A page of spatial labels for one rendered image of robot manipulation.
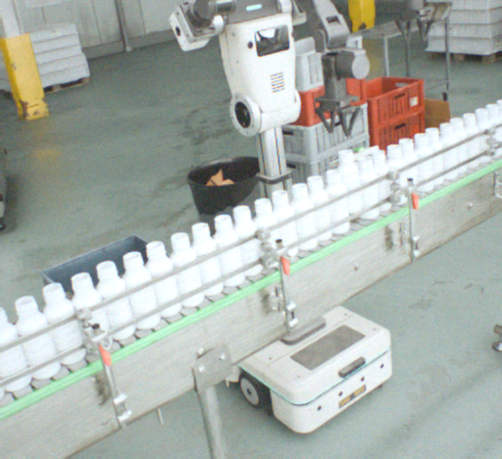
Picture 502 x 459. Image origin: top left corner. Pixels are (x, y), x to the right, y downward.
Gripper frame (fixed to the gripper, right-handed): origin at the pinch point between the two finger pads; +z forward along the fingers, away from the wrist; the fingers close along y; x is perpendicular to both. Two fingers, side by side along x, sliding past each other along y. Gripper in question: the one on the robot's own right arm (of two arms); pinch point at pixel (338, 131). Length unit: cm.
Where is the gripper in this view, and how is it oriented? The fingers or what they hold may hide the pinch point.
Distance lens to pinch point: 166.1
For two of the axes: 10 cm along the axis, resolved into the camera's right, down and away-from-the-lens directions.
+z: 1.4, 9.2, 3.6
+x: 7.9, -3.2, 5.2
